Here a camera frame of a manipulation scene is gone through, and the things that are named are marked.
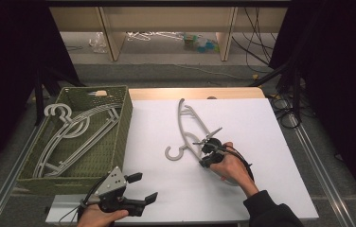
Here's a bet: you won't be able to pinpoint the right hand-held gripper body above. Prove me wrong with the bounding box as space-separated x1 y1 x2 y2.
193 127 227 160

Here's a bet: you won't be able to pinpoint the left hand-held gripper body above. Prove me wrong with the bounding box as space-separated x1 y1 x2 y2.
94 166 147 218

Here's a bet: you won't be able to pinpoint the green woven basket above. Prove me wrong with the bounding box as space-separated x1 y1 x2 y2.
16 84 134 195

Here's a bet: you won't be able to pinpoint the grey plastic hanger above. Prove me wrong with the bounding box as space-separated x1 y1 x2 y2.
165 97 240 187
38 103 122 178
33 103 120 178

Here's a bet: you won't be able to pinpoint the person's right hand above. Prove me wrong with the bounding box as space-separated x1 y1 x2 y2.
212 141 259 198

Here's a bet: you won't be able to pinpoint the person's left hand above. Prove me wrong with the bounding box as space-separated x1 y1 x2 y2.
76 203 129 227

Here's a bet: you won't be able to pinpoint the white table mat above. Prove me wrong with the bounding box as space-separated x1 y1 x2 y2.
44 97 320 224

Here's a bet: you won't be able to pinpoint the black metal stand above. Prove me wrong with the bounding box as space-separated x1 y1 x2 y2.
33 66 86 127
247 61 304 123

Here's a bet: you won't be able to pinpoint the colourful plastic toys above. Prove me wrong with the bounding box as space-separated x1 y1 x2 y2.
183 32 220 54

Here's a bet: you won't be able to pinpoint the light wooden bench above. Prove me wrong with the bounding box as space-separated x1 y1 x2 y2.
48 6 289 62

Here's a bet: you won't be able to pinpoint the clear plastic bag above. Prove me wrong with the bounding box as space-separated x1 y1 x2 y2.
88 31 109 54

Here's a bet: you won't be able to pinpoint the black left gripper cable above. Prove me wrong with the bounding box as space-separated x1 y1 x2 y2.
57 179 111 225

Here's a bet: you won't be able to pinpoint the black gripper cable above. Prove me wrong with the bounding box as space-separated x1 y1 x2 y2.
225 147 255 183
57 179 111 225

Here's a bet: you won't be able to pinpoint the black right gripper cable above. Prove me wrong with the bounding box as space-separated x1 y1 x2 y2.
225 147 255 183

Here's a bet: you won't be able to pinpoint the coiled black floor cables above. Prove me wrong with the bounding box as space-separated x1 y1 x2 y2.
270 94 303 130

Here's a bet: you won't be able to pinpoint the aluminium rail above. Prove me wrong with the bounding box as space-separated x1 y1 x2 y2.
288 113 356 227
0 103 61 227

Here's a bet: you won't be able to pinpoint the hanging black cables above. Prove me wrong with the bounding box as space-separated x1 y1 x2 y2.
231 7 278 68

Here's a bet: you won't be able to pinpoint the white wire hangers on floor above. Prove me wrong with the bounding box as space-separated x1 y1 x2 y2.
126 30 185 43

